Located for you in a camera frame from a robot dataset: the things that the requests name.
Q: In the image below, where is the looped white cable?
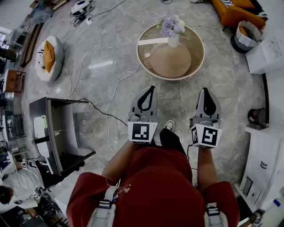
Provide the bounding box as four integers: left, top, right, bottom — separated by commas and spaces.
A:
61, 17, 111, 100

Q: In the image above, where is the wooden frame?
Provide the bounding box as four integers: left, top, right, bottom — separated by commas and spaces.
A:
20, 23, 44, 68

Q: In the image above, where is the black floor cable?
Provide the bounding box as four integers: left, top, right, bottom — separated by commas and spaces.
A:
79, 98, 129, 127

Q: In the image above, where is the white round device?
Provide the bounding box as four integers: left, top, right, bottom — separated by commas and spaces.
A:
70, 0, 95, 17

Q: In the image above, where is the person's left forearm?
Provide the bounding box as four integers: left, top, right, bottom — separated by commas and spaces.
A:
101, 141, 142, 183

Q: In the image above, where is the grey metal desk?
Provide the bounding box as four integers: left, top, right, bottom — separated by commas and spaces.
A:
28, 96, 97, 177

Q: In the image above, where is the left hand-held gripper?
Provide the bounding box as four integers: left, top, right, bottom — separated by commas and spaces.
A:
127, 86, 159, 145

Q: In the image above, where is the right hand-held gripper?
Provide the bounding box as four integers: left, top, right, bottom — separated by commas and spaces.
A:
189, 87, 223, 148

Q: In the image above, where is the person's white shoe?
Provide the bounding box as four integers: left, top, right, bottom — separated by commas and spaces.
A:
163, 120, 175, 133

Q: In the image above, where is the purple flower bouquet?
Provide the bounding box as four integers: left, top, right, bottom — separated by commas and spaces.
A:
156, 14, 186, 38

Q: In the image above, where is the round glass coffee table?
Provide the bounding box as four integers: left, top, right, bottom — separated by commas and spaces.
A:
136, 22, 205, 82

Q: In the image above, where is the person's right forearm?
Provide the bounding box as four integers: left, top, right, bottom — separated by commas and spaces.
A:
196, 145, 218, 192

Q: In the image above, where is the person's red shirt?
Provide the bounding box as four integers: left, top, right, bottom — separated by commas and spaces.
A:
66, 146, 241, 227

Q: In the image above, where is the orange pillow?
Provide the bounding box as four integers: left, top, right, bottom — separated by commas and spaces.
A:
43, 40, 55, 74

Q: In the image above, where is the white vase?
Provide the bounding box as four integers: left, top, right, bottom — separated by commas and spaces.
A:
167, 33, 180, 48

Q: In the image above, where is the thin black cable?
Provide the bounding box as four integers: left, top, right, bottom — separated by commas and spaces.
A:
186, 144, 199, 187

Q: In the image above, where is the white drawer cabinet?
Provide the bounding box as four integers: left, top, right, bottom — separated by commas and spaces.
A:
234, 125, 284, 214

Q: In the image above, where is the dark round container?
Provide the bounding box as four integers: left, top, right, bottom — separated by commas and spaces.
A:
247, 108, 267, 125

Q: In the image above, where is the orange sofa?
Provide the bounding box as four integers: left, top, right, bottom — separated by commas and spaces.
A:
210, 0, 268, 31

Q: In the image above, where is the white harness strap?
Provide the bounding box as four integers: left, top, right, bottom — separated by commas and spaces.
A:
87, 185, 118, 227
203, 202, 229, 227

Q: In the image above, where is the grey woven basket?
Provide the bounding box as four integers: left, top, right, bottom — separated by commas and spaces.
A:
230, 20, 266, 54

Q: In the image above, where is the white beanbag seat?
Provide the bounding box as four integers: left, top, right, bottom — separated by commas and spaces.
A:
35, 35, 65, 84

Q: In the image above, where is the person's black trouser leg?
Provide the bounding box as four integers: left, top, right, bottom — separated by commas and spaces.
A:
159, 128, 188, 156

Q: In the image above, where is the white box with green light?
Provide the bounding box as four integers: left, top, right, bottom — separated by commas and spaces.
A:
33, 115, 48, 140

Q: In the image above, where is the brown wooden chair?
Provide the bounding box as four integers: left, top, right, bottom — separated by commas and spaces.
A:
3, 68, 26, 94

